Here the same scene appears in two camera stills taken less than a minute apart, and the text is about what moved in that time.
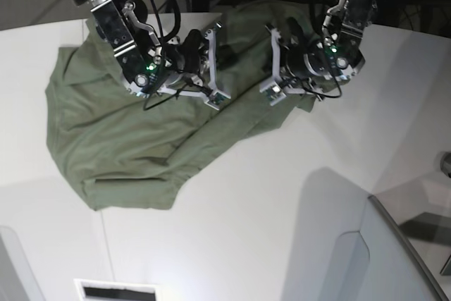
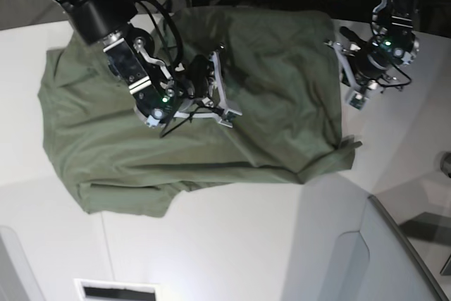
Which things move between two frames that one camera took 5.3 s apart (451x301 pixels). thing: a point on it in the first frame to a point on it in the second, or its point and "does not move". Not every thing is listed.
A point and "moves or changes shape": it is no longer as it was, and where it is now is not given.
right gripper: x=335 y=53 to x=393 y=19
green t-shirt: x=124 y=151 moves or changes shape
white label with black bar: x=96 y=290 does not move
